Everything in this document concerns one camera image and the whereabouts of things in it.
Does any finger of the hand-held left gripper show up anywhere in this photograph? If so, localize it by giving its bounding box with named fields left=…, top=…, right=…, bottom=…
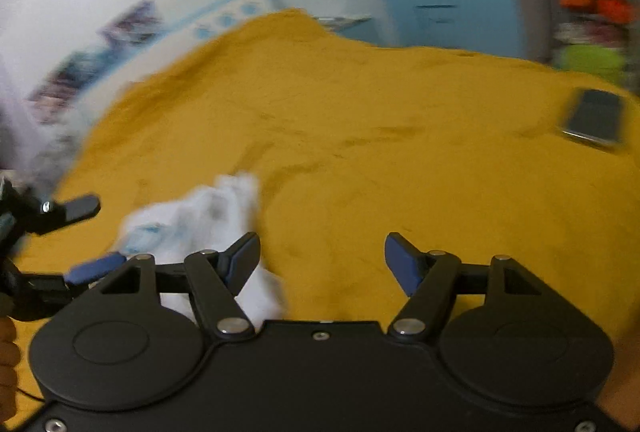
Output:
left=20, top=251, right=127, bottom=309
left=37, top=194, right=102, bottom=234

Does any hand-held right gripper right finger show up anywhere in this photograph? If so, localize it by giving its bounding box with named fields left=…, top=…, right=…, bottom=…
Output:
left=384, top=232, right=557, bottom=346

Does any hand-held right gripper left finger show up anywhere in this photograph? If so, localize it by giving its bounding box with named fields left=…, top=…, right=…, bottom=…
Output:
left=87, top=232, right=262, bottom=342

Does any white printed sweatshirt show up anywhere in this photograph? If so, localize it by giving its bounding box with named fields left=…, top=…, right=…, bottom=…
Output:
left=110, top=171, right=287, bottom=330

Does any person's left hand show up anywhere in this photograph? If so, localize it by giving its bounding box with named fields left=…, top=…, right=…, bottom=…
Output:
left=0, top=317, right=20, bottom=429

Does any yellow quilted bed cover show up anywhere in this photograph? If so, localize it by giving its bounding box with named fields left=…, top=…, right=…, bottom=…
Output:
left=10, top=7, right=640, bottom=429

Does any smartphone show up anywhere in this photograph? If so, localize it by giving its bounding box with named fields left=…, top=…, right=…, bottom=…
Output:
left=559, top=88, right=627, bottom=153

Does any white blue-edged headboard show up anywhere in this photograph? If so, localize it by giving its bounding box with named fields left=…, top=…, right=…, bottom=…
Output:
left=184, top=0, right=282, bottom=44

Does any green bag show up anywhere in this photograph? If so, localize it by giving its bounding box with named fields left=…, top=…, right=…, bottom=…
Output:
left=558, top=44, right=627, bottom=84

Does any wall poster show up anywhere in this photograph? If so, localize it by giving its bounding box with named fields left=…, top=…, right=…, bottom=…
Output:
left=26, top=51, right=110, bottom=125

